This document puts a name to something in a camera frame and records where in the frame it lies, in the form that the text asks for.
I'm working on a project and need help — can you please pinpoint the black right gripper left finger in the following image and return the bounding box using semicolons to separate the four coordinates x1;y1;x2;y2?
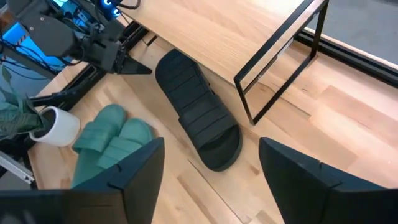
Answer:
0;137;165;224

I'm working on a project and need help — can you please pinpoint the green rubber slide sandal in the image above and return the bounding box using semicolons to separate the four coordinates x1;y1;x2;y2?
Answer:
96;118;155;170
70;103;127;189

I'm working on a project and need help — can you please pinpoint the black rubber slide sandal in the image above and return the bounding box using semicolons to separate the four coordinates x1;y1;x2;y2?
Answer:
154;49;243;172

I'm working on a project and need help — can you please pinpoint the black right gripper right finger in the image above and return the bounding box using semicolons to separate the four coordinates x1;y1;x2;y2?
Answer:
259;137;398;224

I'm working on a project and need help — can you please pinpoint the black aluminium frame rail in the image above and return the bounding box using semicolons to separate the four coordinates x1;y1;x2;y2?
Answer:
29;20;150;110
295;30;398;88

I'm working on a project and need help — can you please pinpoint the wooden shelf with black frame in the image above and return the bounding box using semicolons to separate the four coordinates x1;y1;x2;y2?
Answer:
119;0;330;126

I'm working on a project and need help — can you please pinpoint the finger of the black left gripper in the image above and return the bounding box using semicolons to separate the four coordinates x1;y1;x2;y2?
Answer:
118;55;153;75

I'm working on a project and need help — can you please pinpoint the black computer with blue lights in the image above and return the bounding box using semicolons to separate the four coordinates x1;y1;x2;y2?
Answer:
52;0;123;20

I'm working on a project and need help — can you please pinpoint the white ceramic plant pot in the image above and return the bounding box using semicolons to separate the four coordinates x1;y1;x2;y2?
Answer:
29;106;81;147

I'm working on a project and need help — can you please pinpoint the silver aluminium profile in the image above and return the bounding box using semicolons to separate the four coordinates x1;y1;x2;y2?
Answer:
0;151;35;185

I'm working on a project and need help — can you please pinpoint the green artificial plant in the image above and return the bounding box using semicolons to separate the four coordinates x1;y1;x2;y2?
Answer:
0;65;47;141

